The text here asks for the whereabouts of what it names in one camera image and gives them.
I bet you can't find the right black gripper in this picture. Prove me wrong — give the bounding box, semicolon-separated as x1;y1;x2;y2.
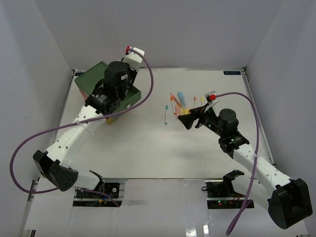
178;103;225;138

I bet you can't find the teal cap marker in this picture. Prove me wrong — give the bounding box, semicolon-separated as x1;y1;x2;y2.
164;105;168;125

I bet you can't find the brown orange pen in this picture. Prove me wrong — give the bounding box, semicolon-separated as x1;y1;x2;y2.
170;93;182;108

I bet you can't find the green drawer storage box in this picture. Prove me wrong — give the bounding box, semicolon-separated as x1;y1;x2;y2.
75;61;141;116

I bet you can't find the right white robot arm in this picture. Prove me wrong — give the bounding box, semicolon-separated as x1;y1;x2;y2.
178;106;313;229

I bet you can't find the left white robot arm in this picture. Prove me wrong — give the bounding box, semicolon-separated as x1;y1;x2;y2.
33;59;140;197

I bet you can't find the blue highlighter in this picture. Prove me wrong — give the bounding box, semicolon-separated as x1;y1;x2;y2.
177;91;187;109

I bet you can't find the orange cap marker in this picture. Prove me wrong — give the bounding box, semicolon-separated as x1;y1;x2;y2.
170;96;176;115

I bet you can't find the blue corner label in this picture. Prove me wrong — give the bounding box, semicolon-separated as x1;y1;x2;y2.
223;71;241;76

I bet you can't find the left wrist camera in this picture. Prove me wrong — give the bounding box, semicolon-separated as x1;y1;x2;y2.
122;46;145;71

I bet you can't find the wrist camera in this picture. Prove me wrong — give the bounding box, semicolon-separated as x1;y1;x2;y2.
122;46;145;71
205;91;220;111

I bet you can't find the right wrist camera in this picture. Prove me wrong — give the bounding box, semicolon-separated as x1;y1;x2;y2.
205;91;220;111

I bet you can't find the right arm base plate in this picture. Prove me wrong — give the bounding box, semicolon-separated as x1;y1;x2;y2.
202;180;245;210

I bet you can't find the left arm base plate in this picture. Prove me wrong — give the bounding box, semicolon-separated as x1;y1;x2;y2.
75;183;120;198

